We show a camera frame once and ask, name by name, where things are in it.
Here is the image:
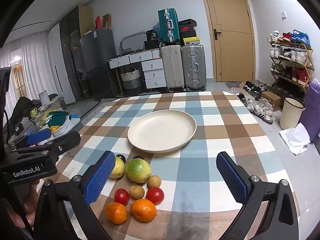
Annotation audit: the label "white drawer desk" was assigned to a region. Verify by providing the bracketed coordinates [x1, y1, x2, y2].
[109, 48, 167, 89]

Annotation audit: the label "cream waste bin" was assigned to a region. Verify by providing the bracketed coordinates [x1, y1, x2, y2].
[280, 97, 304, 130]

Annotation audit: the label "small orange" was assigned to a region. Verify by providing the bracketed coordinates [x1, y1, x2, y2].
[105, 202, 128, 225]

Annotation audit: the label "wooden shoe rack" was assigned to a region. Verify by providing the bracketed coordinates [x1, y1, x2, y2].
[266, 29, 315, 99]

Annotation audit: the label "dark plum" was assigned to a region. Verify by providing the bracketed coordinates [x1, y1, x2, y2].
[117, 154, 126, 163]
[133, 155, 144, 160]

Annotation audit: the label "teal suitcase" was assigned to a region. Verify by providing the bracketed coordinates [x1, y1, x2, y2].
[158, 8, 181, 45]

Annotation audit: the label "cardboard box on floor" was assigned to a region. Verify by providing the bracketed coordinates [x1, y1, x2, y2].
[261, 92, 281, 111]

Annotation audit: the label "brown longan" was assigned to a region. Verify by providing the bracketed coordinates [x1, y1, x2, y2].
[129, 185, 145, 199]
[148, 175, 162, 189]

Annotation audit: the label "wooden door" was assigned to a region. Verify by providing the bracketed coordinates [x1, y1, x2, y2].
[203, 0, 255, 82]

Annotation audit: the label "white curtains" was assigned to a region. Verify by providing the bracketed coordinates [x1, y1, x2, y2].
[0, 33, 63, 120]

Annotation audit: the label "person's left hand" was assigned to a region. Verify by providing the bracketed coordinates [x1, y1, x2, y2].
[3, 180, 40, 229]

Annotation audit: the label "white paper on floor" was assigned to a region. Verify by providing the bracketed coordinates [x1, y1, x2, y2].
[279, 123, 310, 155]

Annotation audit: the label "silver suitcase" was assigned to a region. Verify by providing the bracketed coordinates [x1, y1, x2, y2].
[181, 44, 207, 91]

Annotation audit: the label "green passion fruit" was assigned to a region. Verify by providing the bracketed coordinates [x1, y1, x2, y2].
[125, 158, 152, 183]

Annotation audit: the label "red tomato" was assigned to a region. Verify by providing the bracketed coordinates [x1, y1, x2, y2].
[146, 187, 164, 205]
[114, 189, 130, 205]

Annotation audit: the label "dark grey refrigerator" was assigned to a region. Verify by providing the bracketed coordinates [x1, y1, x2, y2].
[80, 29, 120, 101]

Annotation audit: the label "purple bag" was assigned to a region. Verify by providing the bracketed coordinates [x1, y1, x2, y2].
[300, 79, 320, 142]

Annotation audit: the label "white sneakers on floor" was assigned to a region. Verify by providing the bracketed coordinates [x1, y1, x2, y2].
[245, 98, 273, 125]

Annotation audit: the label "black glass cabinet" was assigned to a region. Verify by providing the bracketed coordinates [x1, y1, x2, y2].
[59, 5, 92, 101]

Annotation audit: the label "woven laundry basket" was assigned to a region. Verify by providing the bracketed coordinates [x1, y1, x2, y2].
[120, 68, 144, 96]

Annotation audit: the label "large orange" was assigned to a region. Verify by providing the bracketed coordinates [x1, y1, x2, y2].
[131, 199, 157, 223]

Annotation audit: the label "yellow passion fruit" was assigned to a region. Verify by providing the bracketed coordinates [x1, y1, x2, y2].
[110, 157, 125, 179]

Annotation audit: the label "checkered tablecloth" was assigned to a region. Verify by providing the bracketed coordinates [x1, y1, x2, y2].
[52, 92, 289, 239]

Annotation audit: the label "beige suitcase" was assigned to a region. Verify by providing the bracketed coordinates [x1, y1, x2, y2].
[161, 45, 185, 89]

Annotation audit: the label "stacked shoe boxes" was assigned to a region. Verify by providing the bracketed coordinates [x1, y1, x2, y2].
[178, 18, 200, 46]

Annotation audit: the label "cream round plate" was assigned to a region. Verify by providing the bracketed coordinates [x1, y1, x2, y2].
[127, 109, 197, 153]

